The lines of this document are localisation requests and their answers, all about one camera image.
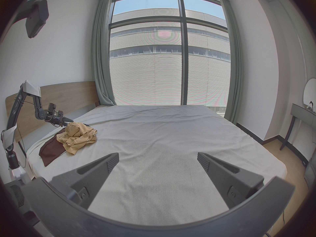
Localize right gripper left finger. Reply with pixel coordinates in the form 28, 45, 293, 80
51, 153, 120, 210

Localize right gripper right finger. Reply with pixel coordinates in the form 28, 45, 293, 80
197, 152, 265, 210

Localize tan shorts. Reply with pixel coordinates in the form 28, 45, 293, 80
56, 122, 98, 155

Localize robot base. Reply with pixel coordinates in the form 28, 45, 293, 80
3, 180, 40, 229

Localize bed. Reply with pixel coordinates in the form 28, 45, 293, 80
5, 81, 288, 225

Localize brown garment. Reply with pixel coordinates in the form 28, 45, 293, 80
39, 130, 68, 167

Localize window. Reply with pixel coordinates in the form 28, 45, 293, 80
109, 0, 231, 114

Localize grey small table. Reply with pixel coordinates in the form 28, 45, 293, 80
279, 103, 316, 157

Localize round mirror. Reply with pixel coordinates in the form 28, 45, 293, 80
302, 78, 316, 108

